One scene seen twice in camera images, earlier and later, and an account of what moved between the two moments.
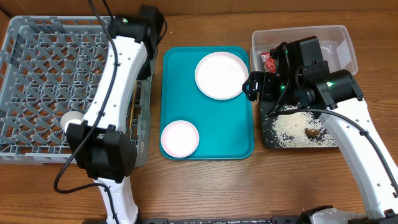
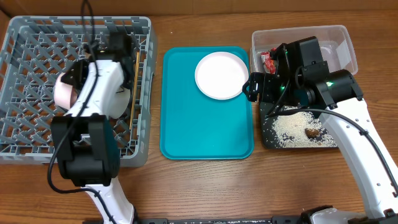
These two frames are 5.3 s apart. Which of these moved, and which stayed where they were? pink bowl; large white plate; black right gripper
Moved: pink bowl
Stayed: black right gripper; large white plate
